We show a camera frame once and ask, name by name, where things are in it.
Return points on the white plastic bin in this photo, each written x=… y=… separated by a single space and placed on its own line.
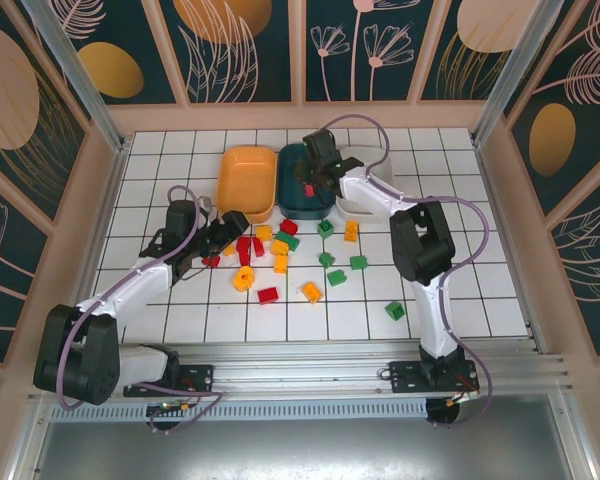
x=362 y=154

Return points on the round yellow lego piece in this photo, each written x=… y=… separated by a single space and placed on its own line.
x=243 y=279

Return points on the aluminium frame post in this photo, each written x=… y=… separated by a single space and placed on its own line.
x=77 y=75
x=522 y=75

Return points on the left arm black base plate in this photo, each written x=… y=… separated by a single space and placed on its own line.
x=200 y=377

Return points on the grey metal sheet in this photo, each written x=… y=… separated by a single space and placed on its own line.
x=300 y=450

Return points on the aluminium mounting rail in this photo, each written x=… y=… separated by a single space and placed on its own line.
x=305 y=370

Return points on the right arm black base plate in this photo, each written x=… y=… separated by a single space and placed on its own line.
x=400 y=377

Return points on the long yellow lego brick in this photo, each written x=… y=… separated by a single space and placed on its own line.
x=351 y=231

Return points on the orange plastic bin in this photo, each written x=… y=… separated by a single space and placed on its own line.
x=245 y=175

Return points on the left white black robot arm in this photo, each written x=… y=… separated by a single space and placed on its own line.
x=125 y=295

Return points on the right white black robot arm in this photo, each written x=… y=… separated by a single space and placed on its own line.
x=430 y=310

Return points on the green lego brick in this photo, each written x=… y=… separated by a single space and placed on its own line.
x=394 y=310
x=336 y=277
x=358 y=262
x=326 y=260
x=291 y=241
x=325 y=229

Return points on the teal plastic bin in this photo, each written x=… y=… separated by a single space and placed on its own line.
x=292 y=200

